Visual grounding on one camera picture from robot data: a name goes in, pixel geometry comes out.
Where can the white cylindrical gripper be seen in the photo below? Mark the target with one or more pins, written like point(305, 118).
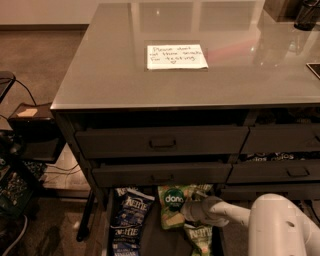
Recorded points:
point(201, 210)

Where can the green Dang rice chip bag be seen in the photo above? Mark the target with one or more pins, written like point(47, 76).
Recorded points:
point(172, 198)

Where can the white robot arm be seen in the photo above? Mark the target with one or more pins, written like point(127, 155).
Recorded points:
point(276, 226)

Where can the upper green Kettle chip bag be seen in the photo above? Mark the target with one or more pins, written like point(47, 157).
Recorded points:
point(200, 191)

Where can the green kettle chip bag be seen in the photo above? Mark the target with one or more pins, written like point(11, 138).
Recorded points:
point(200, 238)
point(200, 191)

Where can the lower green Kettle chip bag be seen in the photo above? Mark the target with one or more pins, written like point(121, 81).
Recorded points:
point(200, 238)

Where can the open bottom left drawer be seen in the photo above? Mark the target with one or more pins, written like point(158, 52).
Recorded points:
point(155, 241)

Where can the middle left grey drawer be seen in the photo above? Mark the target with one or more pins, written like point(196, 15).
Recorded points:
point(161, 174)

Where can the upper blue Kettle chip bag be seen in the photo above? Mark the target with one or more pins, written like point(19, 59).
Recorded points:
point(135, 207)

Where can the blue kettle chip bag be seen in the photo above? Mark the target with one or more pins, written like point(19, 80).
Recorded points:
point(126, 241)
point(135, 207)

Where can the top left grey drawer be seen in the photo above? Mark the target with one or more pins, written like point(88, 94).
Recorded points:
point(160, 141)

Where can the lower blue Kettle chip bag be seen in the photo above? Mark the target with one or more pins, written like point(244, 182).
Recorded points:
point(126, 241)

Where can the middle right grey drawer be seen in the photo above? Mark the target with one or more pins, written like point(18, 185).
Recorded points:
point(275, 171)

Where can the dark snack bags in drawer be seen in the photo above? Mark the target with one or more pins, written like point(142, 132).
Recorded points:
point(279, 156)

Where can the top right grey drawer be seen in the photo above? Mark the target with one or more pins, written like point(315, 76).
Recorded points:
point(283, 138)

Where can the dark tablet on counter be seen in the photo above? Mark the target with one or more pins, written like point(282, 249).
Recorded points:
point(314, 68)

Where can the black cup on counter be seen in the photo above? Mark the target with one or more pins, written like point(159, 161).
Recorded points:
point(308, 15)

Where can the grey cabinet with glossy top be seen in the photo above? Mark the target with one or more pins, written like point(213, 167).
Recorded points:
point(256, 75)

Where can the white handwritten paper note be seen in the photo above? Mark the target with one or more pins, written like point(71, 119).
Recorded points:
point(166, 57)

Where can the black box with tan label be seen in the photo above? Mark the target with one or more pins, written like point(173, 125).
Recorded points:
point(41, 137)

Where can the dark crate of items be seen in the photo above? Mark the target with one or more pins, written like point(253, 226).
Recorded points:
point(15, 192)

